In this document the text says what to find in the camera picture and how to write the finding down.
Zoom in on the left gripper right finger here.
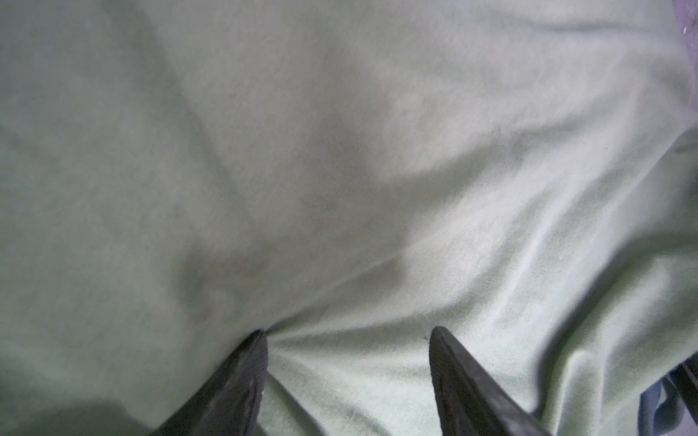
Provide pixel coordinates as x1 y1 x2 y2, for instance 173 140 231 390
429 326 549 436

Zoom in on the green tank top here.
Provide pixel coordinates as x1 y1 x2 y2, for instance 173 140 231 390
1 1 697 435

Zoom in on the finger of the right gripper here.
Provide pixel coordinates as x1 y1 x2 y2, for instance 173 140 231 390
670 354 697 412

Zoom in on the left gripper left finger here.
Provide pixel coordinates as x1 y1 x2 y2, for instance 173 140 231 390
152 331 268 436

